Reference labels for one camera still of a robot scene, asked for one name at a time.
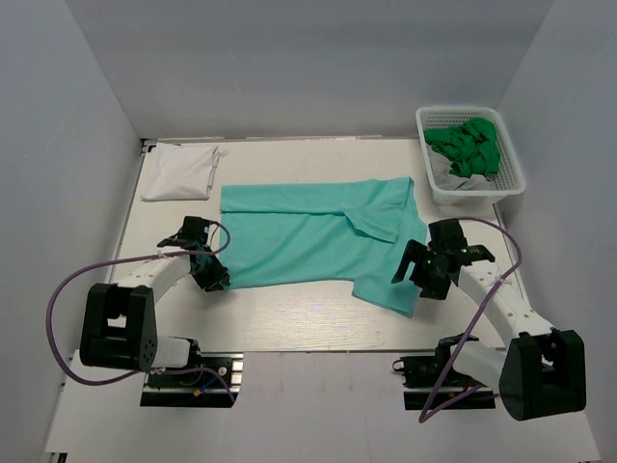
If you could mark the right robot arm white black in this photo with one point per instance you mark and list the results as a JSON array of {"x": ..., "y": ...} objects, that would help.
[{"x": 535, "y": 369}]

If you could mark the teal t shirt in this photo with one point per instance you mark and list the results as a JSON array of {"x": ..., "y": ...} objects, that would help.
[{"x": 283, "y": 234}]

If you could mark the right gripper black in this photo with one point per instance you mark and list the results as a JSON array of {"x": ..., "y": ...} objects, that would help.
[{"x": 416, "y": 253}]

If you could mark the white plastic basket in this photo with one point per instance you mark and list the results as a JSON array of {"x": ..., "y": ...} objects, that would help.
[{"x": 509, "y": 180}]

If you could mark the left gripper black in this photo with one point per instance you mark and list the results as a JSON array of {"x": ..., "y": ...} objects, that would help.
[{"x": 211, "y": 283}]

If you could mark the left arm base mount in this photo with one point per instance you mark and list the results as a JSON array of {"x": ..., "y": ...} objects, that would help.
[{"x": 216, "y": 384}]

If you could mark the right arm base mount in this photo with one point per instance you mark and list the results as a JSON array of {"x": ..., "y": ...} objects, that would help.
[{"x": 420, "y": 372}]

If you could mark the grey t shirt in basket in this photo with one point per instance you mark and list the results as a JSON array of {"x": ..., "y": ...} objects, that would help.
[{"x": 444, "y": 179}]

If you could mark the folded white t shirt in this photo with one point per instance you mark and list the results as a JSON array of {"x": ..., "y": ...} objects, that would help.
[{"x": 181, "y": 172}]

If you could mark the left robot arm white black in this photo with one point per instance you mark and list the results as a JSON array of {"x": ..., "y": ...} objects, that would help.
[{"x": 120, "y": 328}]

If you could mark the green t shirt in basket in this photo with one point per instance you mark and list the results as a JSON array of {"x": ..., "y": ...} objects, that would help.
[{"x": 470, "y": 147}]

